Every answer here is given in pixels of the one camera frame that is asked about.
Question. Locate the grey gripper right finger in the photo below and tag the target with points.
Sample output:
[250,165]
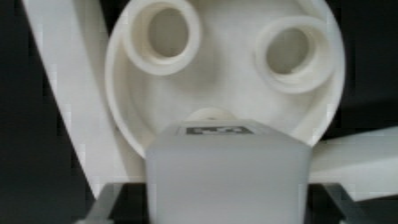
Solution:
[333,209]

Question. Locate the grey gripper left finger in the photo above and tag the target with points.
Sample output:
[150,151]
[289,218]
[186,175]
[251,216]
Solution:
[120,207]

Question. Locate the white stool leg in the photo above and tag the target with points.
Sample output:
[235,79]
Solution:
[226,168]

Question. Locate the white U-shaped fence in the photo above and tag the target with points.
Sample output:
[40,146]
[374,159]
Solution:
[356,160]

